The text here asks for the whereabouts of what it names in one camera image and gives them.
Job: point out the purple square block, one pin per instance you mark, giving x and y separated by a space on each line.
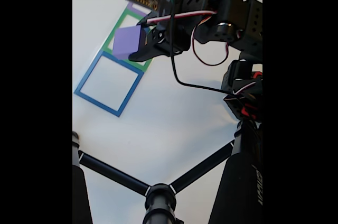
126 40

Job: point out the green square frame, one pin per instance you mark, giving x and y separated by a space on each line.
111 36

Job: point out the blue square frame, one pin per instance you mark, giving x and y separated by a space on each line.
132 90

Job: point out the black camera tripod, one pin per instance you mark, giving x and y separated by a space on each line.
237 181

